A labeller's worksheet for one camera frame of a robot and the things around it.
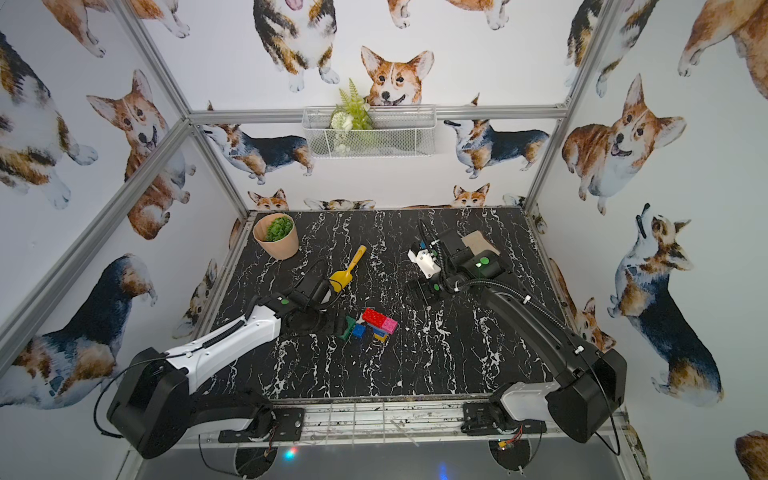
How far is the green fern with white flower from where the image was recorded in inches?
31.9

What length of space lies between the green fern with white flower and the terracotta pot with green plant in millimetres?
383

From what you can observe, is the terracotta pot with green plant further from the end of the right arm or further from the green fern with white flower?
the end of the right arm

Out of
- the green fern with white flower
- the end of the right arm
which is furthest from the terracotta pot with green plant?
the end of the right arm

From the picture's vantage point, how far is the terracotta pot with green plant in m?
1.01
